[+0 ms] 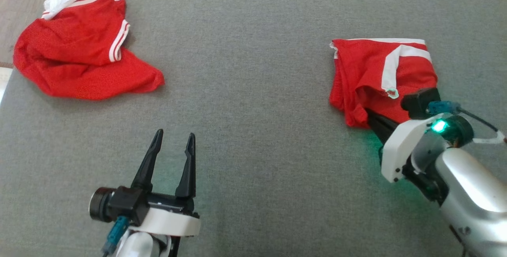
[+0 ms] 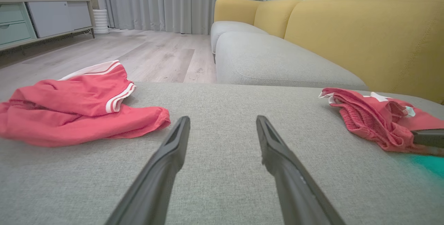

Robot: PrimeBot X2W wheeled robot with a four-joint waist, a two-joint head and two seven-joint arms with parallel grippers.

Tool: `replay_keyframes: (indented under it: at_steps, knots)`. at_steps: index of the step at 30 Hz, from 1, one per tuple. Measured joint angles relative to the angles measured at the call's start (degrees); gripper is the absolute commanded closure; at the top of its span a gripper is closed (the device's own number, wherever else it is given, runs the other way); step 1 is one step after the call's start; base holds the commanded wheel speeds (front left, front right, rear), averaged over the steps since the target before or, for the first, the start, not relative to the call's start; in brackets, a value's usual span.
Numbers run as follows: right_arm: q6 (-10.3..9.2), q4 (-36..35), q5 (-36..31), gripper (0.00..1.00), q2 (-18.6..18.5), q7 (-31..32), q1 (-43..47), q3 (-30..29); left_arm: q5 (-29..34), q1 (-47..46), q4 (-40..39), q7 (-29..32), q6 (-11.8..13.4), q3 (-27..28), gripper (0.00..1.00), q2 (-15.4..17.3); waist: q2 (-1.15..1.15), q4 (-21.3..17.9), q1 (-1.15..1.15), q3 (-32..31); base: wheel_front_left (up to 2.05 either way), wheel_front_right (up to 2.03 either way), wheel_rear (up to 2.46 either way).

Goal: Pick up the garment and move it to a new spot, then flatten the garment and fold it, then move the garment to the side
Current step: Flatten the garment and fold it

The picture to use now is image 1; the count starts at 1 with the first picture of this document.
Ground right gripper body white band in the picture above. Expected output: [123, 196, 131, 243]
[381, 119, 436, 183]

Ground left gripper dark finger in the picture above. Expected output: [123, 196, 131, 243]
[175, 133, 197, 199]
[131, 129, 164, 192]

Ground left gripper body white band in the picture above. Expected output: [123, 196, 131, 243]
[131, 194, 201, 237]

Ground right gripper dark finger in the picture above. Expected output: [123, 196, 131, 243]
[365, 109, 398, 144]

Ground red shorts white trim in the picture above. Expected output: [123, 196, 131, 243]
[329, 38, 439, 128]

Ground red jersey number 23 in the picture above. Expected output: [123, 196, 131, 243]
[13, 0, 165, 100]

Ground large grey sofa seat cushion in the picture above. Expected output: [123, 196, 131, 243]
[0, 0, 507, 257]

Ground left blue plug black cable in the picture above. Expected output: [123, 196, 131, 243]
[102, 215, 131, 257]

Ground blue plug black cable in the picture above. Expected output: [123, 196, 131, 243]
[428, 101, 507, 145]
[102, 215, 131, 257]

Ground right blue plug black cable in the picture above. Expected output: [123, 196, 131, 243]
[428, 101, 507, 145]

